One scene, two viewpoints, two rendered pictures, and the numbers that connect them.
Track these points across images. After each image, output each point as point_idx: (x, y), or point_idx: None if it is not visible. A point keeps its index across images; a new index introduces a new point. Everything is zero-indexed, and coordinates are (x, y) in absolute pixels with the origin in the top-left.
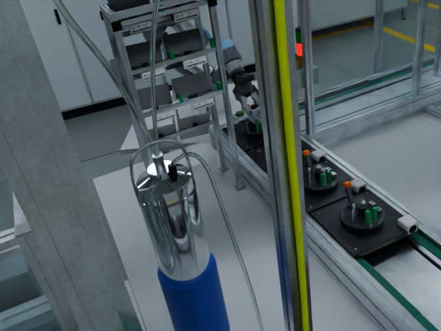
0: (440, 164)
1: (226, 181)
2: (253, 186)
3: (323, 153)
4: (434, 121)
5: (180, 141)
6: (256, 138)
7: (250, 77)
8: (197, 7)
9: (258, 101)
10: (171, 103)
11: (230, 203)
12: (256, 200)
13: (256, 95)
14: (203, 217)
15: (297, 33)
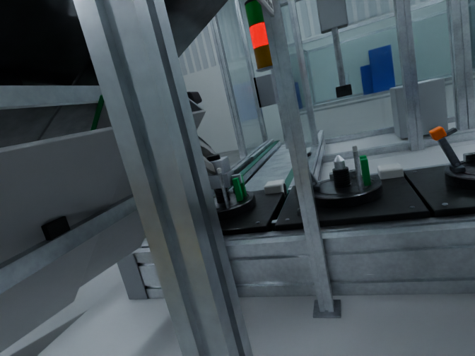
0: (435, 163)
1: (276, 322)
2: (370, 275)
3: (396, 164)
4: (347, 161)
5: (25, 339)
6: (249, 212)
7: (196, 95)
8: None
9: (211, 150)
10: None
11: (392, 354)
12: (413, 301)
13: (203, 143)
14: None
15: (256, 3)
